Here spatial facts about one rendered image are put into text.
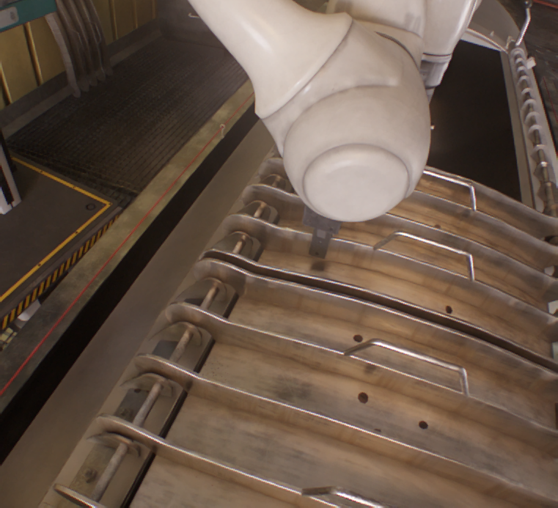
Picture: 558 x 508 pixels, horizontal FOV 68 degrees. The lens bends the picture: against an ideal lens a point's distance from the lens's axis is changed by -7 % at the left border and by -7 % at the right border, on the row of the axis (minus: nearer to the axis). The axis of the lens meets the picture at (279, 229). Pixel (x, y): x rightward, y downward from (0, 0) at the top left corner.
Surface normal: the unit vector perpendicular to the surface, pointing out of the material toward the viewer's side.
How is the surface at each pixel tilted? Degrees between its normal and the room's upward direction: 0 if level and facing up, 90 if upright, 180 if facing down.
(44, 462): 40
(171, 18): 90
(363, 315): 90
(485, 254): 90
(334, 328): 7
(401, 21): 86
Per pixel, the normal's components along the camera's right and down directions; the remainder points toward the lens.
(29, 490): -0.53, -0.73
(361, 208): -0.07, 0.75
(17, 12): 0.89, 0.38
